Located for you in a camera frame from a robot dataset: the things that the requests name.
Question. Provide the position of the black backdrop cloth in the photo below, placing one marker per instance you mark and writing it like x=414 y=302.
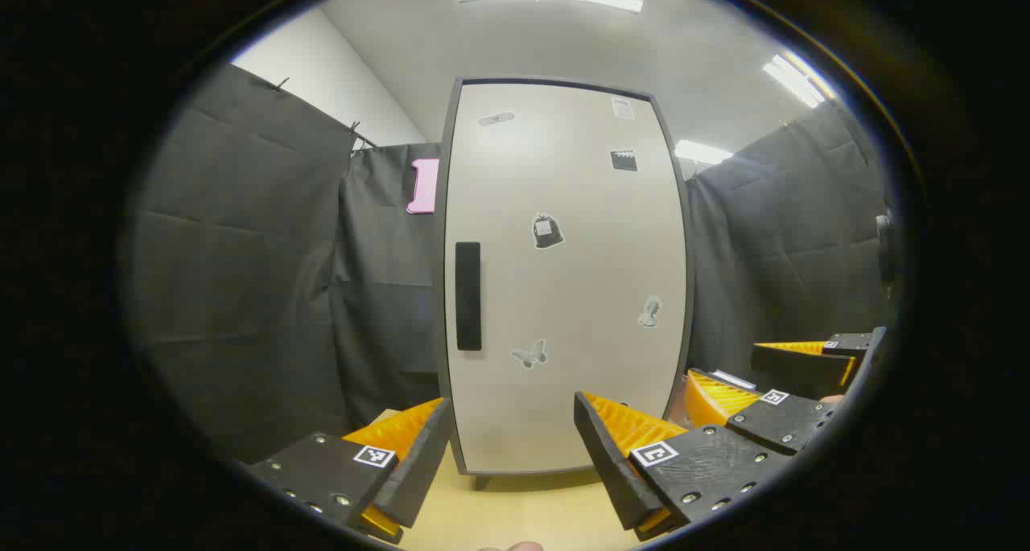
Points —
x=241 y=253

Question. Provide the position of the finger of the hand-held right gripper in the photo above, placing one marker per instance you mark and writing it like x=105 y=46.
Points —
x=797 y=370
x=784 y=422

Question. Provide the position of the light grey cabinet door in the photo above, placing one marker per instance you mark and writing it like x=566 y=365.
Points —
x=563 y=173

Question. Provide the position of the dark grey cabinet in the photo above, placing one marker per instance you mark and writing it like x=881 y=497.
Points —
x=481 y=481

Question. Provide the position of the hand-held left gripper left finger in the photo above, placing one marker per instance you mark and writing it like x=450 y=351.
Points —
x=422 y=462

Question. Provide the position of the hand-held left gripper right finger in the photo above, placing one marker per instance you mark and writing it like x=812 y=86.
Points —
x=607 y=462

